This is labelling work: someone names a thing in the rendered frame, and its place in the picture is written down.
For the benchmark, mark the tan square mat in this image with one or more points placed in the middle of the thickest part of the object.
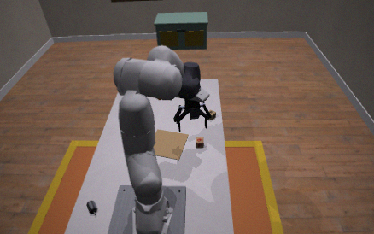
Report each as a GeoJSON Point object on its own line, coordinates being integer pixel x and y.
{"type": "Point", "coordinates": [169, 144]}

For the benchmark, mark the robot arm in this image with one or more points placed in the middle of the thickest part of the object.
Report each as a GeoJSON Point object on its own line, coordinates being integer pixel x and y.
{"type": "Point", "coordinates": [138, 78]}

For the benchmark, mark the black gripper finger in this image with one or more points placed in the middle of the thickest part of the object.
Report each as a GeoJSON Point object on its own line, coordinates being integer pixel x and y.
{"type": "Point", "coordinates": [178, 116]}
{"type": "Point", "coordinates": [206, 116]}

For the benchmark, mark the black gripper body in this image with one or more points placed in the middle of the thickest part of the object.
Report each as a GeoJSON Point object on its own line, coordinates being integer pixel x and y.
{"type": "Point", "coordinates": [191, 104]}

